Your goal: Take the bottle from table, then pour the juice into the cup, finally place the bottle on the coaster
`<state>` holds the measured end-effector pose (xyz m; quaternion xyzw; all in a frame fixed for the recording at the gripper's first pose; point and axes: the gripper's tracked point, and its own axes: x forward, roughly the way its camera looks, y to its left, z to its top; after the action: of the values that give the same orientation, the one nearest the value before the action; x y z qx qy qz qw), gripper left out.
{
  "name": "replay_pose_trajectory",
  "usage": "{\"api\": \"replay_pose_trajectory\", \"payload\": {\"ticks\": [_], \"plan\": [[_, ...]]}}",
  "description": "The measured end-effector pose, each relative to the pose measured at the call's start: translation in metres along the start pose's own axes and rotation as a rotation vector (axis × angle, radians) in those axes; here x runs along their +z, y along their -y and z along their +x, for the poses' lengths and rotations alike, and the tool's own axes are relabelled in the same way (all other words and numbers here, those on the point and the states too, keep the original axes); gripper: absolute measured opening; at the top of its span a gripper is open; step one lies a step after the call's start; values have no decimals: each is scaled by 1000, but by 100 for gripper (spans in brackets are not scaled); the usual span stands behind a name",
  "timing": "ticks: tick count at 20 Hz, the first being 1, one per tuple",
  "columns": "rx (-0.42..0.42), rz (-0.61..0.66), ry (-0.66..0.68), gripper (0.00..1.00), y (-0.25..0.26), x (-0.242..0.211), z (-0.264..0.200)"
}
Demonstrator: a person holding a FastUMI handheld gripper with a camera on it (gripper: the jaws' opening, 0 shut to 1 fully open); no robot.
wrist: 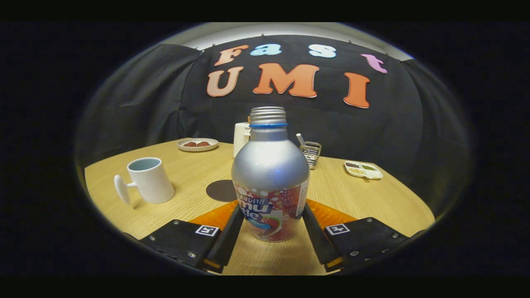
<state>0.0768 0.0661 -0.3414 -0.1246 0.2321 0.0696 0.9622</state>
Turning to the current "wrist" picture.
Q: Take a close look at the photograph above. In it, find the white round plate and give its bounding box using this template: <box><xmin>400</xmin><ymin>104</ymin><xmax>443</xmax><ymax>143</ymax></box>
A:
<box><xmin>177</xmin><ymin>138</ymin><xmax>219</xmax><ymax>152</ymax></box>

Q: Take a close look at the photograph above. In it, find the silver juice bottle red label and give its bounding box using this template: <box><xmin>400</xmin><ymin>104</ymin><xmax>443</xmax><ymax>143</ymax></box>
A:
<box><xmin>231</xmin><ymin>106</ymin><xmax>311</xmax><ymax>243</ymax></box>

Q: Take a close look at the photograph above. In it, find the wooden table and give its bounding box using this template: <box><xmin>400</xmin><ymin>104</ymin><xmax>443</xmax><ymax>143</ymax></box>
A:
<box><xmin>84</xmin><ymin>139</ymin><xmax>435</xmax><ymax>276</ymax></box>

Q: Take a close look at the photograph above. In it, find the dark brown round coaster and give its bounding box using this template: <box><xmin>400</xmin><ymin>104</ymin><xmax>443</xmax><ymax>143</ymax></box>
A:
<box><xmin>206</xmin><ymin>180</ymin><xmax>237</xmax><ymax>202</ymax></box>

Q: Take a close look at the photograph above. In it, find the white toaster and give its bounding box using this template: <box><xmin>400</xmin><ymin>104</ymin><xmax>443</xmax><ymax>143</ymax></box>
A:
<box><xmin>233</xmin><ymin>122</ymin><xmax>251</xmax><ymax>159</ymax></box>

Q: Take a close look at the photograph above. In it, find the white divided condiment dish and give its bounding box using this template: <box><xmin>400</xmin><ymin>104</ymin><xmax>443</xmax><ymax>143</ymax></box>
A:
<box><xmin>344</xmin><ymin>161</ymin><xmax>384</xmax><ymax>180</ymax></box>

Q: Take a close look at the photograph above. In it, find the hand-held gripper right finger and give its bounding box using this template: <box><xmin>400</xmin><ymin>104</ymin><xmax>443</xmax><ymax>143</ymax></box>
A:
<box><xmin>302</xmin><ymin>199</ymin><xmax>410</xmax><ymax>272</ymax></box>

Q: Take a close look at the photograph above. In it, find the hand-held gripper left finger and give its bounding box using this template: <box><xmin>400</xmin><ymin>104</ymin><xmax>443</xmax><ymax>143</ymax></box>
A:
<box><xmin>141</xmin><ymin>201</ymin><xmax>245</xmax><ymax>274</ymax></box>

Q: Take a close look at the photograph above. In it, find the white cup blue inside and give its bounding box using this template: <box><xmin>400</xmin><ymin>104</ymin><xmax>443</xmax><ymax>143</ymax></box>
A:
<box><xmin>114</xmin><ymin>157</ymin><xmax>175</xmax><ymax>207</ymax></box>

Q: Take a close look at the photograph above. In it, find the metal wire holder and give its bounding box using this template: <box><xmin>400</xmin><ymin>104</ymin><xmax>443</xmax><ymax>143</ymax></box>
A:
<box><xmin>299</xmin><ymin>141</ymin><xmax>322</xmax><ymax>170</ymax></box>

